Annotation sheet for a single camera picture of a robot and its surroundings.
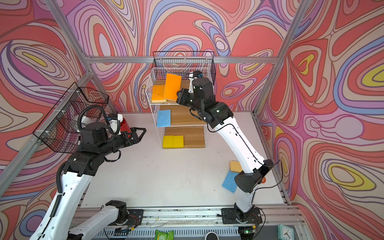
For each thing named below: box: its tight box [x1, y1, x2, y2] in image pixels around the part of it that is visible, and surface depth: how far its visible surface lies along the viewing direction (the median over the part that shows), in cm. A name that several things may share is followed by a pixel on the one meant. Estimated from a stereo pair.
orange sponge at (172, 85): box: [163, 73, 182, 101], surface depth 67 cm
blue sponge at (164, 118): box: [157, 109, 171, 128], surface depth 84 cm
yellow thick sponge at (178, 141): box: [173, 135, 184, 149], surface depth 101 cm
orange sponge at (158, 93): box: [151, 84, 167, 103], surface depth 70 cm
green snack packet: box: [154, 229, 175, 240], surface depth 69 cm
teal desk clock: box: [277, 224, 295, 240], surface depth 69 cm
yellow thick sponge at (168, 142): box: [162, 135, 174, 149], surface depth 101 cm
